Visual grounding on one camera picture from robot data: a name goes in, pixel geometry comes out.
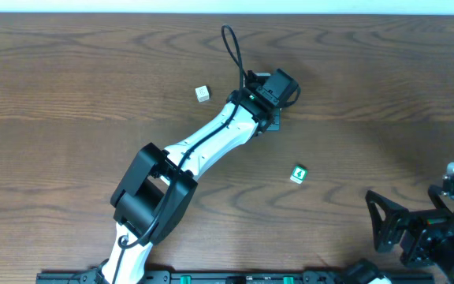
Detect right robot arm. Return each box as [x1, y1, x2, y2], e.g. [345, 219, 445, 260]
[365, 174, 454, 283]

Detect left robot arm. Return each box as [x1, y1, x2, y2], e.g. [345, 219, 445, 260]
[96, 69, 300, 283]

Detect green number 4 block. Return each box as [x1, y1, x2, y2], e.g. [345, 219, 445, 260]
[290, 166, 307, 184]

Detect blue letter P block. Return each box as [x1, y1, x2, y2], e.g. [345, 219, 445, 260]
[195, 85, 210, 103]

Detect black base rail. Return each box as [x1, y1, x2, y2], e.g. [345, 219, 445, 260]
[35, 269, 435, 284]

